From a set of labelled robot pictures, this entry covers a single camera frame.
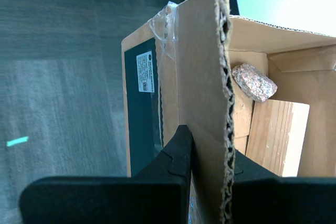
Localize light wooden block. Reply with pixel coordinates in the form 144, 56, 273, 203
245, 100, 310, 177

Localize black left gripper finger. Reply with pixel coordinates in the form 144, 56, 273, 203
232, 149, 336, 224
18, 124, 194, 224

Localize brown cardboard box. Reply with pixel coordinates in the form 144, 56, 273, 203
120, 0, 336, 224

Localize green floor tape strip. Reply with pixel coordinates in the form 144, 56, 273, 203
6, 136, 29, 147

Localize pinkish speckled granite rock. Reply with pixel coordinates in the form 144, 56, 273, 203
231, 63, 278, 103

